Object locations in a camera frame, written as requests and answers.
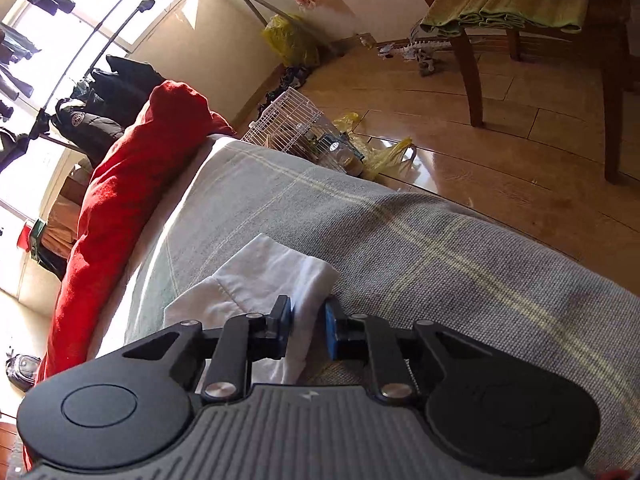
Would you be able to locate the green stool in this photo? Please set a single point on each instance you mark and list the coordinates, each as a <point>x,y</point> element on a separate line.
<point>36,240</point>

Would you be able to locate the black backpack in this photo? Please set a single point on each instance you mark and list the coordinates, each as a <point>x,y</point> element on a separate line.
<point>22,371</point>

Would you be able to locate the green folded towel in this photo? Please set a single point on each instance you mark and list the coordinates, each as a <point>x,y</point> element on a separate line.
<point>510,5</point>

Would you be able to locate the toy dinosaur skeleton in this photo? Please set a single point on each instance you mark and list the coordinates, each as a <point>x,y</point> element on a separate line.
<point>425,55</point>

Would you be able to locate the yellow plastic bag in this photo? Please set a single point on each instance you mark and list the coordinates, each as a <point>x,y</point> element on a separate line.
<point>292,40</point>
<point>387,157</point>

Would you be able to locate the brown clothing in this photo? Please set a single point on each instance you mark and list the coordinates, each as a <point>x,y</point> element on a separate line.
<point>62,225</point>

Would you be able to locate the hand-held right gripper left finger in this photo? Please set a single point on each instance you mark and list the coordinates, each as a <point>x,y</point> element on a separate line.
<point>287,317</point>

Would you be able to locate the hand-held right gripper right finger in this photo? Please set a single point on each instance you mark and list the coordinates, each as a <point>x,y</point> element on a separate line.
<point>331,327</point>

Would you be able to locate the wooden chair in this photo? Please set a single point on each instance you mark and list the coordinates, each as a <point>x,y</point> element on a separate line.
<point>607,60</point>

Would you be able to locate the red quilt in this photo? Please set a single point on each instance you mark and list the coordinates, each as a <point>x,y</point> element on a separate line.
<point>125,185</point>

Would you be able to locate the metal clothes drying rack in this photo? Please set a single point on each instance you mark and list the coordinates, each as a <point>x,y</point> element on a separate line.
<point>125,25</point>

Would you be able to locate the white printed t-shirt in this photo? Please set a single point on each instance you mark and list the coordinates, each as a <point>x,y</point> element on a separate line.
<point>260,275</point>

